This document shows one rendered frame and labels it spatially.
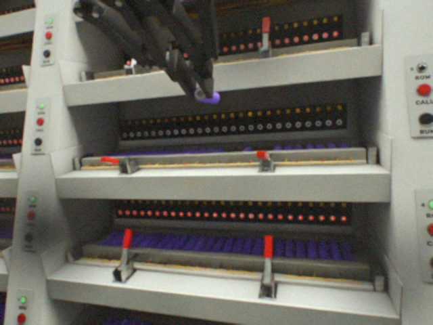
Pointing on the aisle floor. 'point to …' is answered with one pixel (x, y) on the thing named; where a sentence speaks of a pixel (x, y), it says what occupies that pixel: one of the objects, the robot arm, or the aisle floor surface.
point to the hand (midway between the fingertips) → (193, 76)
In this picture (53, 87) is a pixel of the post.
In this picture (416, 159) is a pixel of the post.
